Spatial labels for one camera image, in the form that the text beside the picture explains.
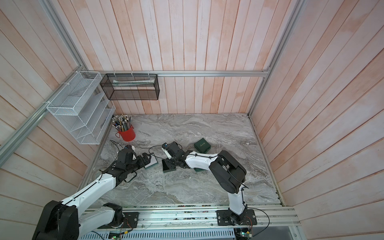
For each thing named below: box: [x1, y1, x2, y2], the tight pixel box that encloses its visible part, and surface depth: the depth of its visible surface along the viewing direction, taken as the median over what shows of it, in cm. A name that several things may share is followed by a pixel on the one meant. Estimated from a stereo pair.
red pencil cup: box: [115, 124, 136, 142], surface depth 106 cm
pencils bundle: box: [111, 114, 131, 132], surface depth 95 cm
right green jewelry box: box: [194, 137, 212, 154], surface depth 100 cm
